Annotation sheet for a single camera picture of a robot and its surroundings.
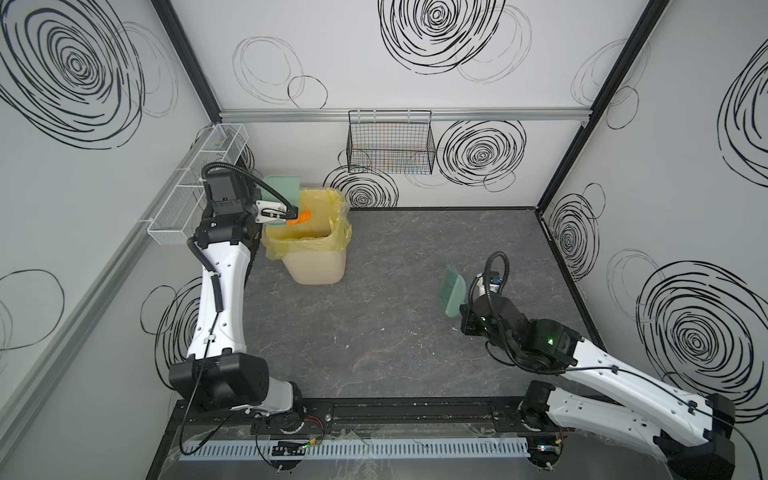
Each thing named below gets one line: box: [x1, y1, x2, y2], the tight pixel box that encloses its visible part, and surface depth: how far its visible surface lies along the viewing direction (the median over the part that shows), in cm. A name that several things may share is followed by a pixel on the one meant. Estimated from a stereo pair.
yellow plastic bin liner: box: [261, 188, 352, 260], surface depth 85 cm
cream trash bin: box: [282, 250, 347, 285], surface depth 96 cm
